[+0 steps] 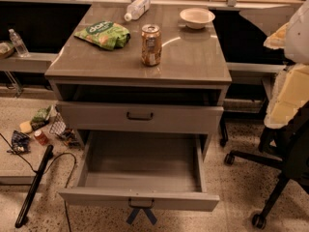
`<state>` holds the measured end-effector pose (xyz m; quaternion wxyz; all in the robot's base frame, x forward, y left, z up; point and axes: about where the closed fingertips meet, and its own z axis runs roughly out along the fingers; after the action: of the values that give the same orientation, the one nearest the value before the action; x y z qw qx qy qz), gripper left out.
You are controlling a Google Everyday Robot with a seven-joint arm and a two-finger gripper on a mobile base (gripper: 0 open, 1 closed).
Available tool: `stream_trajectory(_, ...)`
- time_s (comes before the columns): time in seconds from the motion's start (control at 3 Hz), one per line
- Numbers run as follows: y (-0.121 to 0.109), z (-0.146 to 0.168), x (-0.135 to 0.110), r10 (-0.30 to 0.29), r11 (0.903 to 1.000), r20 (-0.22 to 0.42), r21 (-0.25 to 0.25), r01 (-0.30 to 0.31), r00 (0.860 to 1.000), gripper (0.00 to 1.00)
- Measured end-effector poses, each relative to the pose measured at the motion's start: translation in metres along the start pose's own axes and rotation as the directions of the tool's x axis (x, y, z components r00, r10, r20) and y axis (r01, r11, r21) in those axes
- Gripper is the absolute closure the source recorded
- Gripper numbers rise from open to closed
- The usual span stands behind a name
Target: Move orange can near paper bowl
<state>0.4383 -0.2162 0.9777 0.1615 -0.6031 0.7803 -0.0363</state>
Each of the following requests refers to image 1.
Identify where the black office chair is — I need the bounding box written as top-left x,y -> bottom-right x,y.
224,101 -> 309,229

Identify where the orange soda can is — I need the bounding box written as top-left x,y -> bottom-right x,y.
142,24 -> 162,67

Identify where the green chip bag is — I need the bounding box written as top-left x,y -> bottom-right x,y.
74,21 -> 130,50

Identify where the green bag on floor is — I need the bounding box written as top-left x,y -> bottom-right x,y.
30,105 -> 53,131

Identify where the red can on floor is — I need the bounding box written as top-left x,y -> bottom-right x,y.
34,130 -> 48,146

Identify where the clear plastic water bottle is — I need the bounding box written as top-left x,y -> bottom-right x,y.
124,0 -> 151,21

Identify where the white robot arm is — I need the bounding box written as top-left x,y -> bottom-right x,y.
264,0 -> 309,129

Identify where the grey drawer cabinet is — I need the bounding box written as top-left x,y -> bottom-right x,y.
44,3 -> 233,213

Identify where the closed middle drawer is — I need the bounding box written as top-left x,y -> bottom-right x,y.
57,101 -> 223,133

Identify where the white paper bowl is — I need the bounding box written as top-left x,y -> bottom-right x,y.
180,8 -> 215,29

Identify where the open bottom drawer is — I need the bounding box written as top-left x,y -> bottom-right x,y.
59,130 -> 219,212

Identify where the black rod on floor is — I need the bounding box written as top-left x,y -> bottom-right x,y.
14,145 -> 53,228

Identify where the bowl on left shelf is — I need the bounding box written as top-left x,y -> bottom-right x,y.
0,42 -> 14,59

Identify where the blue snack bag on floor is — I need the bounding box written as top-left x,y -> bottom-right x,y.
8,130 -> 30,154

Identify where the upright water bottle on shelf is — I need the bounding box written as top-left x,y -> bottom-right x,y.
9,29 -> 29,57

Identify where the yellow sponge on floor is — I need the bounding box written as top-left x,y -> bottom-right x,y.
19,121 -> 33,133

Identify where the black cable on floor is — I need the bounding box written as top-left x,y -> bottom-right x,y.
0,132 -> 78,232

